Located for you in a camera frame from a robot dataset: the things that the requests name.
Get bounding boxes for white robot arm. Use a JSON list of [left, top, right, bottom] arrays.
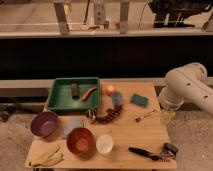
[[158, 62, 213, 125]]

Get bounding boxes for metal fork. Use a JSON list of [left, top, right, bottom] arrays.
[[134, 109, 156, 122]]

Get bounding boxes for teal sponge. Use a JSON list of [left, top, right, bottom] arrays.
[[131, 94, 149, 107]]

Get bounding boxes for blue grey cup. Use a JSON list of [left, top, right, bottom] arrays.
[[111, 92, 123, 105]]

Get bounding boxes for dark red grape bunch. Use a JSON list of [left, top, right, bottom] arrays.
[[96, 105, 122, 124]]

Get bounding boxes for wooden table board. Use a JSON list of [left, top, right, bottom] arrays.
[[25, 82, 177, 170]]

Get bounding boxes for small orange fruit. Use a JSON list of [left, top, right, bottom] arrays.
[[106, 85, 115, 94]]

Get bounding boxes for white cup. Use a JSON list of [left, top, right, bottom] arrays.
[[96, 134, 114, 155]]

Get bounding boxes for small metal object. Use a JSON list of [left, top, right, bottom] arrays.
[[87, 109, 97, 120]]

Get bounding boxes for orange-red bowl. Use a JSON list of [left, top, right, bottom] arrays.
[[66, 127, 94, 156]]

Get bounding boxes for dark brown block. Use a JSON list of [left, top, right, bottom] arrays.
[[71, 83, 79, 98]]

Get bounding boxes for light blue plate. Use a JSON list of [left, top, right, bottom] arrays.
[[63, 119, 84, 136]]

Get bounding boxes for green plastic tray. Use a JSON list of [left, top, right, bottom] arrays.
[[47, 77, 100, 112]]

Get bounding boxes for yellow banana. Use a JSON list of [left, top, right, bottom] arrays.
[[29, 145, 63, 167]]

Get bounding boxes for purple bowl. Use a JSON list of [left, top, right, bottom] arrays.
[[30, 111, 59, 138]]

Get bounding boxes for black handled tool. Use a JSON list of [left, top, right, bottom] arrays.
[[128, 147, 161, 161]]

